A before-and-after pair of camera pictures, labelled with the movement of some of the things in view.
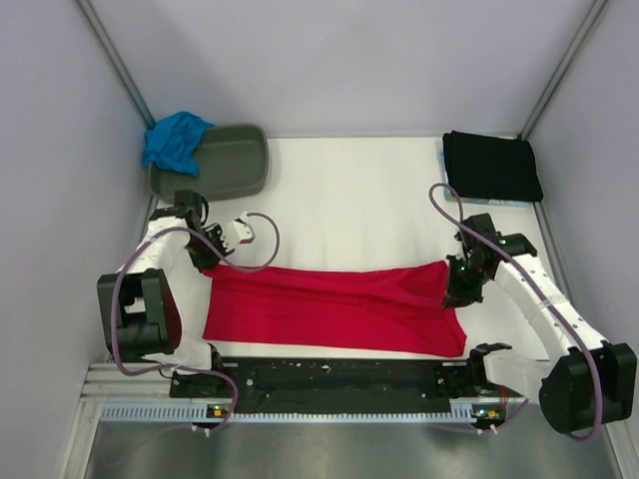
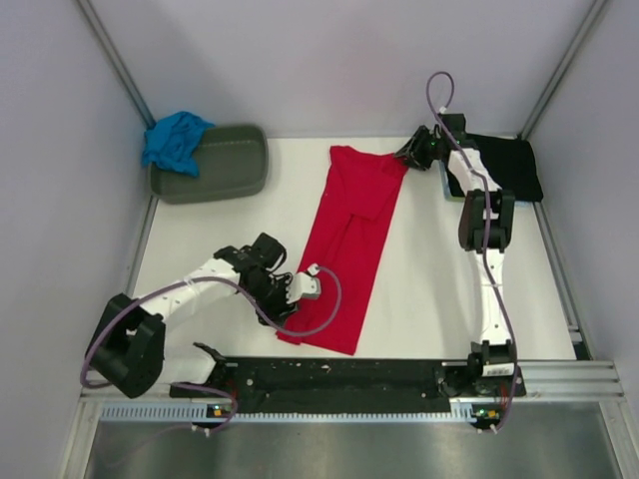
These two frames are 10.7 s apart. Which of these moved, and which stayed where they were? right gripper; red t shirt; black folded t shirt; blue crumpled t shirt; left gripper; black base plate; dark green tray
Moved: left gripper; red t shirt; right gripper
Stayed: blue crumpled t shirt; dark green tray; black folded t shirt; black base plate
